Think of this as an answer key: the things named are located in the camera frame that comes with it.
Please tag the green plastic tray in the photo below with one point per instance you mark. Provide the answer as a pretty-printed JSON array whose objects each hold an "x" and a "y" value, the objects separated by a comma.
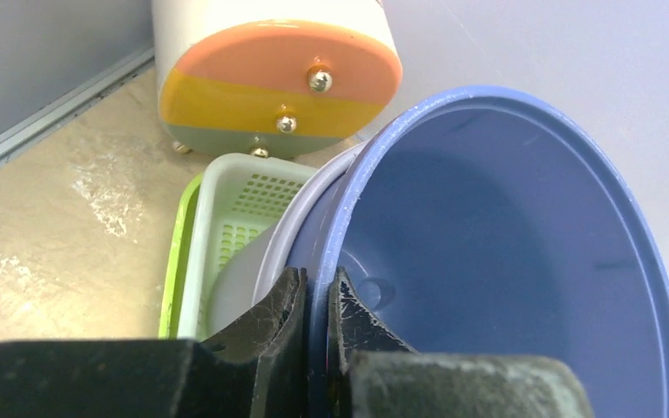
[{"x": 177, "y": 260}]

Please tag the grey plastic bucket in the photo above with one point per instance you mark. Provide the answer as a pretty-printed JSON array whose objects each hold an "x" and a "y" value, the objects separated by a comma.
[{"x": 274, "y": 246}]

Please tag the white cylindrical drawer cabinet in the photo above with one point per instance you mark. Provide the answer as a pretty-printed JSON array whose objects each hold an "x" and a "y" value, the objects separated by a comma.
[{"x": 279, "y": 78}]

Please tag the white perforated tray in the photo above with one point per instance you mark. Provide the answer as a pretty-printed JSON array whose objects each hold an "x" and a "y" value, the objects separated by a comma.
[{"x": 240, "y": 197}]

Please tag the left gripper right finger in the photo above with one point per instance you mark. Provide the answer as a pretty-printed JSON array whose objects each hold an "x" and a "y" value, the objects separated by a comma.
[{"x": 372, "y": 372}]

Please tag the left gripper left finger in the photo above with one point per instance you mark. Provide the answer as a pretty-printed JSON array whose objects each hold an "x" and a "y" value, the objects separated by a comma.
[{"x": 251, "y": 368}]

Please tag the blue plastic bucket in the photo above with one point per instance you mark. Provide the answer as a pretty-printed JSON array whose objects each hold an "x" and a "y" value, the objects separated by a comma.
[{"x": 483, "y": 221}]

